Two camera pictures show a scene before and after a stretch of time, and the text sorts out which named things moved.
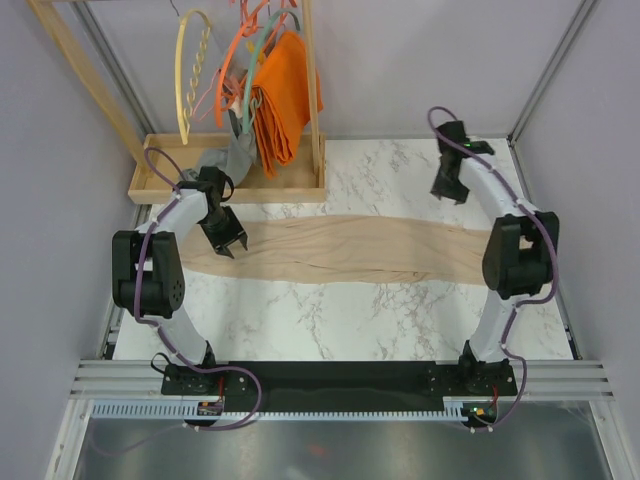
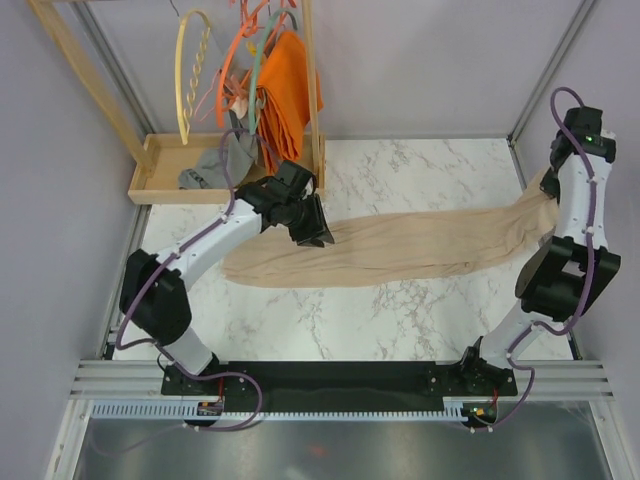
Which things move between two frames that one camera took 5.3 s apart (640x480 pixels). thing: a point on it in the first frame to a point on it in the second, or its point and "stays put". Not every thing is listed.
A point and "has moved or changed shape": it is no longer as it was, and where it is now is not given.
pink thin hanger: [205, 95] stays put
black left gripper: [234, 234] to [316, 230]
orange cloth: [286, 89] stays put
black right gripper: [441, 190] to [549, 186]
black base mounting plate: [338, 382] stays put
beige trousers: [350, 248] has moved or changed shape
